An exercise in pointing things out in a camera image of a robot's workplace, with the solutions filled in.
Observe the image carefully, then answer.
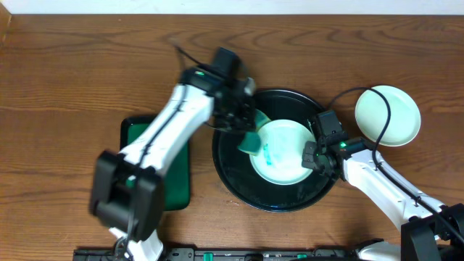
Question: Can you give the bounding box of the green sponge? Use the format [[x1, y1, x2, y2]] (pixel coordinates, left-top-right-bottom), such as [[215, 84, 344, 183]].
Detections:
[[238, 109, 271, 156]]

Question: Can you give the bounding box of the light green plate front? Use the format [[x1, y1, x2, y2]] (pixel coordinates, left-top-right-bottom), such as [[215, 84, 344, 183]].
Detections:
[[249, 120, 315, 186]]

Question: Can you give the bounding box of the light green plate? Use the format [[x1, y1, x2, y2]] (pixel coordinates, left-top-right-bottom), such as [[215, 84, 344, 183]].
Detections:
[[249, 120, 315, 186], [355, 86, 421, 146]]

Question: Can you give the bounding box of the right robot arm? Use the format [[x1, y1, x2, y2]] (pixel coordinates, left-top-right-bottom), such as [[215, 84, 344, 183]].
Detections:
[[302, 110, 463, 260]]

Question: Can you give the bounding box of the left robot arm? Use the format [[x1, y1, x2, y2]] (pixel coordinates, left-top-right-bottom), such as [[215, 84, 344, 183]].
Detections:
[[89, 47, 255, 260]]

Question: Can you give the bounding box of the round black serving tray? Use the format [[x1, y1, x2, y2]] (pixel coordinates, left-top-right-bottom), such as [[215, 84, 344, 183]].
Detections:
[[212, 89, 336, 212]]

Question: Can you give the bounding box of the green rectangular tray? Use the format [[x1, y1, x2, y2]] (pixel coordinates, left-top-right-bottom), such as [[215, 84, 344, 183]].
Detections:
[[120, 115, 191, 211]]

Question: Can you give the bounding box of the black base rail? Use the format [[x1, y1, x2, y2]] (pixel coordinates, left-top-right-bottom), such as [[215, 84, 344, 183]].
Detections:
[[72, 246, 363, 261]]

